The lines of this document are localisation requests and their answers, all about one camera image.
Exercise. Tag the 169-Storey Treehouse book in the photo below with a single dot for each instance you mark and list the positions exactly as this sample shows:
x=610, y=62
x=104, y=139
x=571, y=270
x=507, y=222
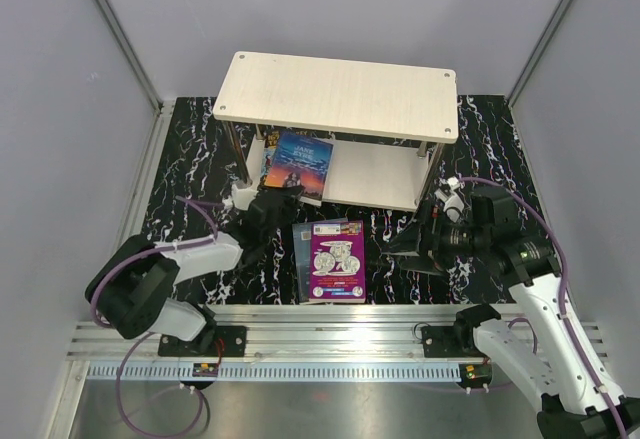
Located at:
x=287, y=161

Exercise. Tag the Jane Eyre book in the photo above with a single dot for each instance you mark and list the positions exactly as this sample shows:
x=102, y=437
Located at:
x=313, y=194

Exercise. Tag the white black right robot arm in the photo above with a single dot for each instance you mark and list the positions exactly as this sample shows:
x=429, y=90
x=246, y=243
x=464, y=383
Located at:
x=568, y=387

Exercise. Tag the slotted white cable duct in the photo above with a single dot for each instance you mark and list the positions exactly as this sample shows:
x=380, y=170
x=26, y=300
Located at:
x=277, y=372

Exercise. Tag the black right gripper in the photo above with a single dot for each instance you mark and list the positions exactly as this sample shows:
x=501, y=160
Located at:
x=431, y=258

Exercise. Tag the aluminium mounting rail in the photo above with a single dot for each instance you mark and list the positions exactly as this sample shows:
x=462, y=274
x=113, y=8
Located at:
x=301, y=333

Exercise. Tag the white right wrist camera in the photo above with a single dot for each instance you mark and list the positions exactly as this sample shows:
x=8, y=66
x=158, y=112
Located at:
x=452, y=203

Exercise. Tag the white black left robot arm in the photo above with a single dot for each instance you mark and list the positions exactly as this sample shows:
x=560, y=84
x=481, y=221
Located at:
x=132, y=293

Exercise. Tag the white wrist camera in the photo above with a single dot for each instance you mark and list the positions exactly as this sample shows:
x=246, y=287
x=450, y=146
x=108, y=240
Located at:
x=240, y=197
x=452, y=203

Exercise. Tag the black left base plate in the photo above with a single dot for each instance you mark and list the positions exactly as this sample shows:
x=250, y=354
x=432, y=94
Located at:
x=230, y=341

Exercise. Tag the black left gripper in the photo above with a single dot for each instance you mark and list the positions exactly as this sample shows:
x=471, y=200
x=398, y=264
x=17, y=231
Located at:
x=292, y=196

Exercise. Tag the dark blue book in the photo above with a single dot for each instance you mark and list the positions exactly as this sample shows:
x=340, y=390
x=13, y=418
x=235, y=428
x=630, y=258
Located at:
x=300, y=259

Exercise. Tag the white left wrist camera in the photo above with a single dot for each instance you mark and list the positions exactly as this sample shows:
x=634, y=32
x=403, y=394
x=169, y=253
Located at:
x=240, y=197

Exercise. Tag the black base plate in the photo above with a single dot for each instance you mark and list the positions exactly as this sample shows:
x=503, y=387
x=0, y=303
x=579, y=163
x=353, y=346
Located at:
x=230, y=341
x=440, y=342

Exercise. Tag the purple puzzle book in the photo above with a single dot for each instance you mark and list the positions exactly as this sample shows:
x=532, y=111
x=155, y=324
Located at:
x=353, y=274

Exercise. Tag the black marble pattern mat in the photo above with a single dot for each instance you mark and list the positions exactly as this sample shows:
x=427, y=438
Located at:
x=197, y=162

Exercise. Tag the two-tier light wooden shelf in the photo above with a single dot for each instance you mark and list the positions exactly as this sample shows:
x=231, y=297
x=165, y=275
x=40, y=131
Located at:
x=349, y=97

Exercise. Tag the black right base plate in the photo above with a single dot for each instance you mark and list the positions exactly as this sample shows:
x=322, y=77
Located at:
x=440, y=342

